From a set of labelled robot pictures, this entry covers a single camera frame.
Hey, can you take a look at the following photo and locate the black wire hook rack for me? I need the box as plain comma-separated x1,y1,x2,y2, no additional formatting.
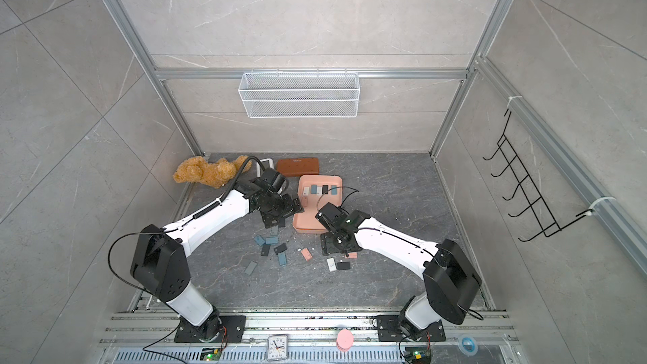
482,109,594,243

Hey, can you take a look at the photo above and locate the black eraser pile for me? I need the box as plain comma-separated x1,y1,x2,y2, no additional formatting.
274,244,287,254
260,244,271,257

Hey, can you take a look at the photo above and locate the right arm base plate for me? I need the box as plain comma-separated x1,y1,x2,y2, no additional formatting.
373,314,446,342

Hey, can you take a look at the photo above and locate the white wire mesh basket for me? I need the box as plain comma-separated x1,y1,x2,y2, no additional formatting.
239,72,361,119

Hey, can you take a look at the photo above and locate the black eraser pile right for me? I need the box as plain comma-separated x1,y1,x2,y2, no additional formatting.
274,244,287,254

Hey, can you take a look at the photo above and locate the brown teddy bear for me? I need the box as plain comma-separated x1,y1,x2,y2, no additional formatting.
173,155,247,188

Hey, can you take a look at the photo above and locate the pink round cap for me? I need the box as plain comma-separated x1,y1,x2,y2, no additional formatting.
336,329,355,352

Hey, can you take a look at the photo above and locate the pink storage tray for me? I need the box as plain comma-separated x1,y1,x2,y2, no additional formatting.
292,175,343,234

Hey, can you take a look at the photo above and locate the blue tape roll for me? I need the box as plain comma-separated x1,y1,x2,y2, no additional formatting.
458,335,479,357

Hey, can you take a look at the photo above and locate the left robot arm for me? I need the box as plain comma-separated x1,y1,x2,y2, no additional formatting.
128,156,303,342

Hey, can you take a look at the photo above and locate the teal eraser pile left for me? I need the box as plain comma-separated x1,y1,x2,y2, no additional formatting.
254,235,266,246

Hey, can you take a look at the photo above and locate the black eraser pile left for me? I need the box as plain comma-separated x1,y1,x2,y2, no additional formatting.
260,244,271,257

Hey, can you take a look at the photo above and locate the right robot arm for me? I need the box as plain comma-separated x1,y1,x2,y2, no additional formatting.
315,202,485,341

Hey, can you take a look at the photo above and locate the teal eraser pile bottom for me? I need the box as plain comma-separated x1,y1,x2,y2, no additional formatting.
277,252,287,266

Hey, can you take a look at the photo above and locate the white eraser front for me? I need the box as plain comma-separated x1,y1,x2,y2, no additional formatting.
326,258,337,272

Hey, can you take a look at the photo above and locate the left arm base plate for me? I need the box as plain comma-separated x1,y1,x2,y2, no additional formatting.
174,313,247,343

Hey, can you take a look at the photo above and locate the small analog clock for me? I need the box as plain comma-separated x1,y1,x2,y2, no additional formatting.
266,335,289,362

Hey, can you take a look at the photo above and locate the white digital clock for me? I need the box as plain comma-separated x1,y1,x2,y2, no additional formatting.
261,158,275,169

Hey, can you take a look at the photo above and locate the brown leather case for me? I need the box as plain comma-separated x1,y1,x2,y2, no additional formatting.
276,158,319,177

